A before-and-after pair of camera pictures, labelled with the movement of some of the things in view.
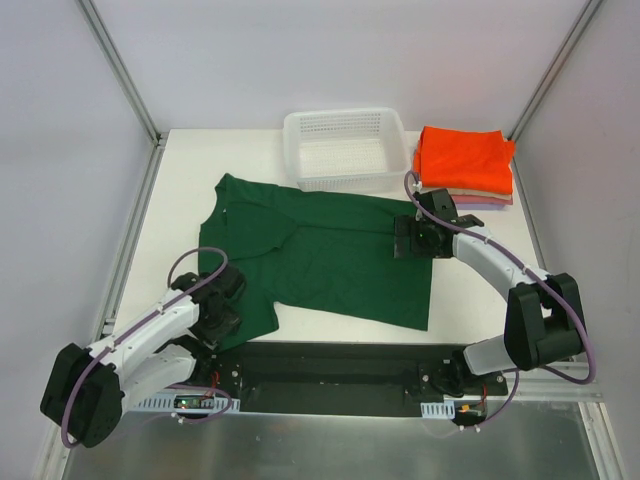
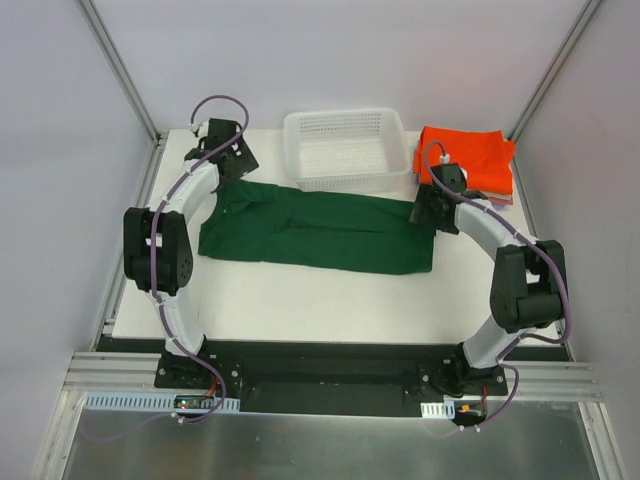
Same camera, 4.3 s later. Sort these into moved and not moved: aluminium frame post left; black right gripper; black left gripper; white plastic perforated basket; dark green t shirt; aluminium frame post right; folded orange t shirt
Moved: dark green t shirt; black right gripper; black left gripper
Not moved: folded orange t shirt; aluminium frame post right; aluminium frame post left; white plastic perforated basket
